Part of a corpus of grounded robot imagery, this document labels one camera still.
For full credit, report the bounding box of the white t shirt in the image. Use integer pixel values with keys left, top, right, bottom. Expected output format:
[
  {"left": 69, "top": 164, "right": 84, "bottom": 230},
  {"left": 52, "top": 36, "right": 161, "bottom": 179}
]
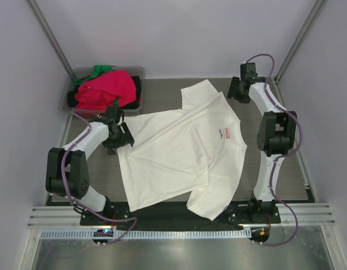
[{"left": 117, "top": 80, "right": 247, "bottom": 220}]

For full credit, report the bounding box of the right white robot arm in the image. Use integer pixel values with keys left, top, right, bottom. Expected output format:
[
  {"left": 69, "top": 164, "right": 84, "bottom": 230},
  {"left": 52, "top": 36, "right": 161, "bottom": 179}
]
[{"left": 227, "top": 76, "right": 296, "bottom": 224}]

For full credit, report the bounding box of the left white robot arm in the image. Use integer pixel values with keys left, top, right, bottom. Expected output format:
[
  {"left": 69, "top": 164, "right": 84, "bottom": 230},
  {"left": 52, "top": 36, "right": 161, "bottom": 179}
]
[{"left": 45, "top": 106, "right": 135, "bottom": 224}]

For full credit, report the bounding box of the pink t shirt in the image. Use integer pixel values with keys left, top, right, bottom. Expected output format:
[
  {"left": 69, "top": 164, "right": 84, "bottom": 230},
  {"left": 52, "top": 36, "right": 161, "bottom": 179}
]
[{"left": 74, "top": 70, "right": 136, "bottom": 111}]

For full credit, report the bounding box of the clear plastic storage bin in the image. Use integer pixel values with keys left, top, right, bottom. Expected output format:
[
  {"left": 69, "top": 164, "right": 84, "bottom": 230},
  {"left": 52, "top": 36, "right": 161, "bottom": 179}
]
[{"left": 61, "top": 65, "right": 145, "bottom": 115}]

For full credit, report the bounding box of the green t shirt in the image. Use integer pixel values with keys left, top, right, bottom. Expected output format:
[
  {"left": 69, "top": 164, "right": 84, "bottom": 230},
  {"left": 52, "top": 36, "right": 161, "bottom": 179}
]
[{"left": 74, "top": 65, "right": 114, "bottom": 86}]

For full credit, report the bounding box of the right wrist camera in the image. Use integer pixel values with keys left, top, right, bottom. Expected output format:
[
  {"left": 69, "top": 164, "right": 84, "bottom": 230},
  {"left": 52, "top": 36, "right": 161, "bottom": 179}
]
[{"left": 240, "top": 62, "right": 258, "bottom": 81}]

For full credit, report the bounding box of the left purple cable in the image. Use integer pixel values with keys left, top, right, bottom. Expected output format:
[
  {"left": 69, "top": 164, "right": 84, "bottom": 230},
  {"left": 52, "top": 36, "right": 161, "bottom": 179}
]
[{"left": 60, "top": 109, "right": 138, "bottom": 245}]

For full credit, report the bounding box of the purple cable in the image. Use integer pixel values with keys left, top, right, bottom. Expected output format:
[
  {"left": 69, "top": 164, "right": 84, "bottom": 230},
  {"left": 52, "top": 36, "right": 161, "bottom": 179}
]
[
  {"left": 60, "top": 109, "right": 138, "bottom": 245},
  {"left": 242, "top": 53, "right": 305, "bottom": 248}
]

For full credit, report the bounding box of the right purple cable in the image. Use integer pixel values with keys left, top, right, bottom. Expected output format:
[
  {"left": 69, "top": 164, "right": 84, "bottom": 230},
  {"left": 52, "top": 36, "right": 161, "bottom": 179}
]
[{"left": 242, "top": 53, "right": 305, "bottom": 248}]

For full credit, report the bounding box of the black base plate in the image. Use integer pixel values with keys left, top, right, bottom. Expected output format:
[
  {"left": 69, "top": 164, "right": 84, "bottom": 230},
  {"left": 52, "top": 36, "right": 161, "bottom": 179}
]
[{"left": 79, "top": 201, "right": 282, "bottom": 226}]

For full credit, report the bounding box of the aluminium rail frame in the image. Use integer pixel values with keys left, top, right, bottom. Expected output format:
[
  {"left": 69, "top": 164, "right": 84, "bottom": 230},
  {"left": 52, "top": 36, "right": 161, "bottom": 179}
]
[{"left": 28, "top": 203, "right": 336, "bottom": 228}]

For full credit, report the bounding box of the right aluminium post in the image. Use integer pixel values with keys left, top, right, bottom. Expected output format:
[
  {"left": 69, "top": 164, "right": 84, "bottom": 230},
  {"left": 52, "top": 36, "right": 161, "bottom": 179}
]
[{"left": 274, "top": 0, "right": 327, "bottom": 82}]

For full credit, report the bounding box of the aluminium post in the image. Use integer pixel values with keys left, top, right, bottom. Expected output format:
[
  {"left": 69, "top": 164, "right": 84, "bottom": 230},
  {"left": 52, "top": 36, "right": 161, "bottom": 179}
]
[
  {"left": 274, "top": 0, "right": 327, "bottom": 82},
  {"left": 26, "top": 0, "right": 77, "bottom": 80}
]

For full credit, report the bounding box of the white slotted cable duct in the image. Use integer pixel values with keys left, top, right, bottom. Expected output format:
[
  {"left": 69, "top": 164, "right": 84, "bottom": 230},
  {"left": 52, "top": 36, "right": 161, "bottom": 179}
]
[{"left": 41, "top": 227, "right": 251, "bottom": 240}]

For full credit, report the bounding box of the left aluminium post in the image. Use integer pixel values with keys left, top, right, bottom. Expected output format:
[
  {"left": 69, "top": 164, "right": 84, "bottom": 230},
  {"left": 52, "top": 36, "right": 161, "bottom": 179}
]
[{"left": 26, "top": 0, "right": 77, "bottom": 80}]

